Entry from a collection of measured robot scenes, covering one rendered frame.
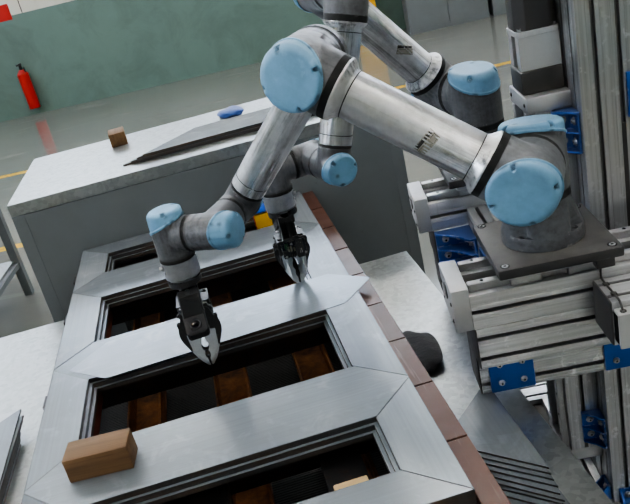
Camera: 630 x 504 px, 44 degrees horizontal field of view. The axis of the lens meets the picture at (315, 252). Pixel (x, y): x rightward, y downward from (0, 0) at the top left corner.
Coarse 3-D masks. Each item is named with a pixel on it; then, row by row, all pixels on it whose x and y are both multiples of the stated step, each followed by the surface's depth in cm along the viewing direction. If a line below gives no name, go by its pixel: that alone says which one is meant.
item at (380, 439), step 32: (128, 256) 245; (256, 256) 219; (160, 288) 216; (320, 320) 178; (192, 352) 176; (224, 352) 176; (96, 384) 174; (288, 448) 137; (320, 448) 137; (384, 448) 132; (192, 480) 135; (224, 480) 135
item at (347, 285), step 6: (330, 276) 194; (336, 276) 193; (342, 276) 192; (348, 276) 191; (354, 276) 191; (336, 282) 190; (342, 282) 189; (348, 282) 188; (354, 282) 188; (336, 288) 187; (342, 288) 186; (348, 288) 185; (354, 288) 185; (342, 294) 183; (348, 294) 183
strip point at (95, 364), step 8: (104, 344) 187; (96, 352) 184; (104, 352) 184; (88, 360) 182; (96, 360) 181; (104, 360) 180; (72, 368) 180; (80, 368) 179; (88, 368) 178; (96, 368) 177; (104, 368) 176; (96, 376) 174; (104, 376) 173
